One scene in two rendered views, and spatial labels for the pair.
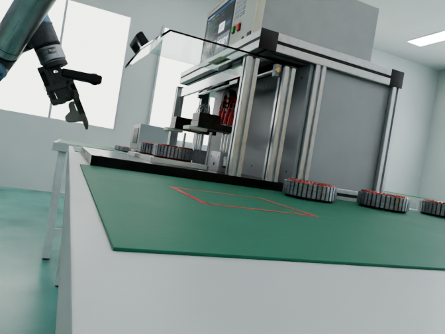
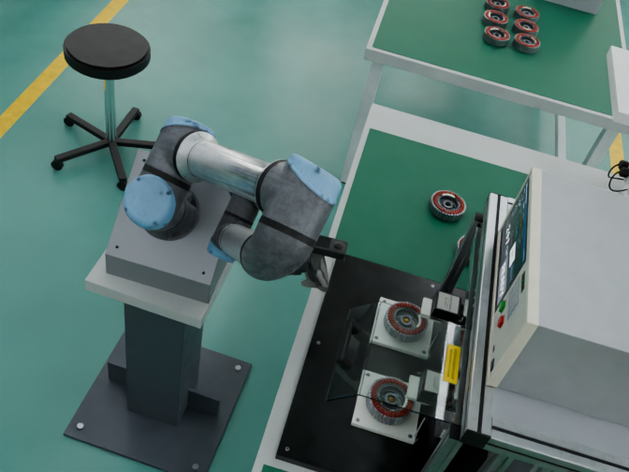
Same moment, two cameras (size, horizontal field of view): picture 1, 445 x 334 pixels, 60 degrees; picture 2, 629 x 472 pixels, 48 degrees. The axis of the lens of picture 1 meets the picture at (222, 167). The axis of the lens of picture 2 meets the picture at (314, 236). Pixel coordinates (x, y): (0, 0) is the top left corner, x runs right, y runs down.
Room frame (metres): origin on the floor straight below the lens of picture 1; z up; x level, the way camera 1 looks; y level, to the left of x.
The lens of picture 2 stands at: (0.10, -0.02, 2.23)
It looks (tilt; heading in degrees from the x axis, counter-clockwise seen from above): 46 degrees down; 26
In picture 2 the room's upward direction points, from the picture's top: 14 degrees clockwise
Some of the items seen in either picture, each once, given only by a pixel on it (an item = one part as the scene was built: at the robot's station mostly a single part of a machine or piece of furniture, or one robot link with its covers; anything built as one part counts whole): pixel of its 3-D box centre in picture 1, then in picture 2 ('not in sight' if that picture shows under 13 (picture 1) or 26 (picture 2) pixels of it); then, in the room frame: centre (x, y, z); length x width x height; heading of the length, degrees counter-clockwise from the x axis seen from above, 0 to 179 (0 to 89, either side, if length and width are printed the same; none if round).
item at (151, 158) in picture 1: (172, 161); (387, 405); (1.05, 0.14, 0.78); 0.15 x 0.15 x 0.01; 22
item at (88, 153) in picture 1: (166, 165); (400, 370); (1.17, 0.17, 0.76); 0.64 x 0.47 x 0.02; 22
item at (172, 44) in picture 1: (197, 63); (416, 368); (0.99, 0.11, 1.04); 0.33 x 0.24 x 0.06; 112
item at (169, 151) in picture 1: (173, 152); (390, 400); (1.05, 0.14, 0.80); 0.11 x 0.11 x 0.04
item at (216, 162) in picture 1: (222, 162); (449, 420); (1.10, 0.00, 0.80); 0.07 x 0.05 x 0.06; 22
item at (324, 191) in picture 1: (309, 189); not in sight; (0.82, -0.19, 0.77); 0.11 x 0.11 x 0.04
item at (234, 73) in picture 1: (206, 83); (467, 317); (1.20, 0.09, 1.03); 0.62 x 0.01 x 0.03; 22
